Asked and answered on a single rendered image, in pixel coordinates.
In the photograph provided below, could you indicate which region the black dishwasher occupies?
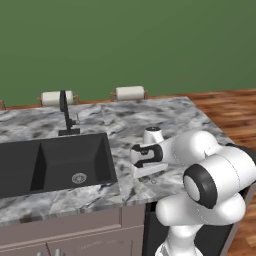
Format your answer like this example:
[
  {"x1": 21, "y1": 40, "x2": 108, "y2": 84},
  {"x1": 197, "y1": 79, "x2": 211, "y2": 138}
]
[{"x1": 142, "y1": 186, "x2": 252, "y2": 256}]

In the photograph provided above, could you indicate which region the black tap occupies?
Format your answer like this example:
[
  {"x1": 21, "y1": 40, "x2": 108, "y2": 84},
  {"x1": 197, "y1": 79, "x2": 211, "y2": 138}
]
[{"x1": 57, "y1": 89, "x2": 81, "y2": 137}]

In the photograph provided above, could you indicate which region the mauve cupboard door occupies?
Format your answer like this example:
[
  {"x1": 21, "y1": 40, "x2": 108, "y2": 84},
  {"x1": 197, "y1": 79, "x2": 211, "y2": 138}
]
[{"x1": 0, "y1": 225, "x2": 145, "y2": 256}]

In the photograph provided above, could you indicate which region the wide mauve drawer front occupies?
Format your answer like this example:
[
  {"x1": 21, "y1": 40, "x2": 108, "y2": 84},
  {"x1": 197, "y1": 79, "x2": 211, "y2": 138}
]
[{"x1": 0, "y1": 207, "x2": 123, "y2": 250}]

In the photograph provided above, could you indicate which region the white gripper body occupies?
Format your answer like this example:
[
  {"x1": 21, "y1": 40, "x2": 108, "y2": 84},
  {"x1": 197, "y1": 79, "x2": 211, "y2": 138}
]
[{"x1": 132, "y1": 161, "x2": 170, "y2": 180}]

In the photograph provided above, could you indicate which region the black double sink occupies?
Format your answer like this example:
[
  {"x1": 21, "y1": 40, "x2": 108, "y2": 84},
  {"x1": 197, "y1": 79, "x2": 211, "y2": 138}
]
[{"x1": 0, "y1": 132, "x2": 119, "y2": 200}]

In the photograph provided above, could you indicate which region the white stool with brown frame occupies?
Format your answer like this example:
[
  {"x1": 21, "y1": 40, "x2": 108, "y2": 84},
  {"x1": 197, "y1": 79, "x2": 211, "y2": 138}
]
[
  {"x1": 36, "y1": 90, "x2": 81, "y2": 108},
  {"x1": 109, "y1": 85, "x2": 149, "y2": 102}
]

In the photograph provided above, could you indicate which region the narrow mauve drawer front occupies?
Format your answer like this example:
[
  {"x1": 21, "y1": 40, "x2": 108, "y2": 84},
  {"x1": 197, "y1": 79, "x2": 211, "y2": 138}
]
[{"x1": 120, "y1": 202, "x2": 147, "y2": 228}]

